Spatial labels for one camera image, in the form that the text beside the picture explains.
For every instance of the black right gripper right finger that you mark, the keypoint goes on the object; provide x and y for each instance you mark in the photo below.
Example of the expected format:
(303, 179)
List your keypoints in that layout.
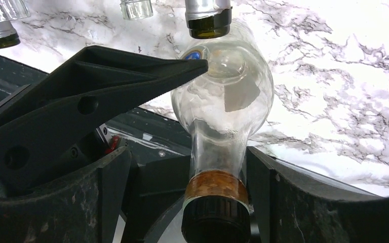
(292, 204)

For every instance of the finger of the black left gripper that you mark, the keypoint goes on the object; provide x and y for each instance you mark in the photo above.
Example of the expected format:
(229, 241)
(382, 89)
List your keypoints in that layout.
(44, 119)

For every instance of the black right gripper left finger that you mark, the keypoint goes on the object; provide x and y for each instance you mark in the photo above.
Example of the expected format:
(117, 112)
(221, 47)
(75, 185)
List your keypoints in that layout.
(82, 206)

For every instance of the dark green wine bottle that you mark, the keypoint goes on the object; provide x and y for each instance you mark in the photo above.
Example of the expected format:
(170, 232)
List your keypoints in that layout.
(0, 35)

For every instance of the green bottle silver cap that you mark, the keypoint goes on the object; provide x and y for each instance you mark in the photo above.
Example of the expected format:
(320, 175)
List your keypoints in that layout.
(208, 19)

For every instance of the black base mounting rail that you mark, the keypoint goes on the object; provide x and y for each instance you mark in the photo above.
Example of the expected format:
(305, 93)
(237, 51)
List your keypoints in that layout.
(150, 136)

